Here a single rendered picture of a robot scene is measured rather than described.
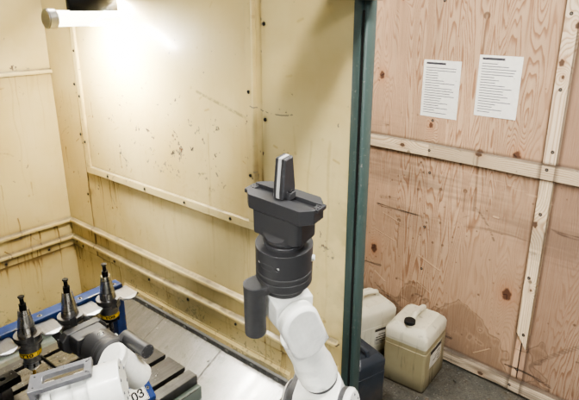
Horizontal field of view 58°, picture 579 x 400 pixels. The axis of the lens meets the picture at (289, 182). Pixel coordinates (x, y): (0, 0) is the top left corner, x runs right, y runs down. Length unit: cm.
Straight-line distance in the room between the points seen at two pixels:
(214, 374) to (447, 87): 183
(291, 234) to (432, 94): 225
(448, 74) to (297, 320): 221
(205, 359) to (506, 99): 182
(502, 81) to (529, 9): 34
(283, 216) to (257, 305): 15
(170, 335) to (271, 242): 134
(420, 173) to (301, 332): 228
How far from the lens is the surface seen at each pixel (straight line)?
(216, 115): 159
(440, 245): 312
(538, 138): 275
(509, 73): 276
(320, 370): 97
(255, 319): 84
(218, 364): 191
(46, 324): 152
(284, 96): 140
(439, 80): 291
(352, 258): 138
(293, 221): 73
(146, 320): 219
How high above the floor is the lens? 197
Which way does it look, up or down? 18 degrees down
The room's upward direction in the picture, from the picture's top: straight up
